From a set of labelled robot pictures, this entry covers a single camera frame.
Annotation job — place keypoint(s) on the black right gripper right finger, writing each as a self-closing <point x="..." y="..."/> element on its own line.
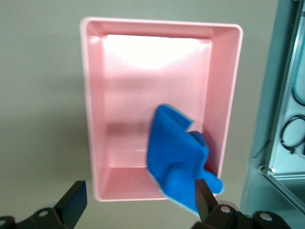
<point x="207" y="207"/>

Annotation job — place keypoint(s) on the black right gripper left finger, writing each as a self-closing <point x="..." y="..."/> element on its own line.
<point x="71" y="205"/>

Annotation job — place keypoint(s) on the blue microfibre cloth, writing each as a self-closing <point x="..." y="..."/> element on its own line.
<point x="174" y="157"/>

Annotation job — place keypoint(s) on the brown table cover mat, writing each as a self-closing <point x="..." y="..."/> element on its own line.
<point x="40" y="95"/>

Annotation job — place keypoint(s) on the pink plastic bin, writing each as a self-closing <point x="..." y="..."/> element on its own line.
<point x="143" y="95"/>

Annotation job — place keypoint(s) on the aluminium frame rail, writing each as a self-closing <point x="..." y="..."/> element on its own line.
<point x="274" y="107"/>

